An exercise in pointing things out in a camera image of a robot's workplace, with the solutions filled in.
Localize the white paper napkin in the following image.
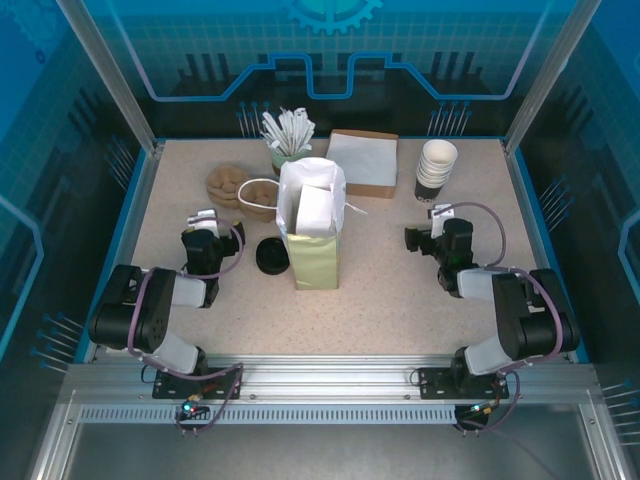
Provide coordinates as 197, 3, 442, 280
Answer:
296, 183, 335, 236

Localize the green and white paper bag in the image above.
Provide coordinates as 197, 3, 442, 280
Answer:
237, 156, 370, 291

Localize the stack of pulp cup carriers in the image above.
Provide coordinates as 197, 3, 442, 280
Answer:
206, 162, 282, 226

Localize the brown cardboard napkin box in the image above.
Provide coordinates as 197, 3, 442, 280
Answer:
327, 128, 400, 200

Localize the pale green mug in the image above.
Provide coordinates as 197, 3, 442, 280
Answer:
269, 142, 312, 176

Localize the stack of paper cups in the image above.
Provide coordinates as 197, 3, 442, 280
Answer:
413, 139, 459, 206

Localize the small LED circuit board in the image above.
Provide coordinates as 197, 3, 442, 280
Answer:
462, 399, 501, 419
178, 394, 207, 420

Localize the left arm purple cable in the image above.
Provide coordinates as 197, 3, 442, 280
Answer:
127, 217, 247, 437

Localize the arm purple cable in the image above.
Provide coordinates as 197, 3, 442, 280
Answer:
127, 217, 247, 437
433, 202, 565, 437

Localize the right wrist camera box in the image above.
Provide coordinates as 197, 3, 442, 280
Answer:
427, 203, 455, 237

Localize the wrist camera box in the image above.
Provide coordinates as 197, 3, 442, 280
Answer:
427, 203, 455, 237
187, 208, 220, 232

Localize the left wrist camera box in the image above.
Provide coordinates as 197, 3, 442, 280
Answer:
187, 208, 220, 232

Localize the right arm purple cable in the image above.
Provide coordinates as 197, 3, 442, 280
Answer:
433, 202, 565, 437

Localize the aluminium table side rail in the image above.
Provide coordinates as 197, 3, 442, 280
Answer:
92, 141, 167, 364

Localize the slotted grey cable duct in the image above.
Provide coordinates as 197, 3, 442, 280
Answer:
78, 405, 459, 426

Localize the aluminium frame post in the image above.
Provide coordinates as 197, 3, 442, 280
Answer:
55, 0, 167, 157
501, 0, 605, 157

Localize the aluminium outer frame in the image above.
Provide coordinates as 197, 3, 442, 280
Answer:
27, 388, 626, 480

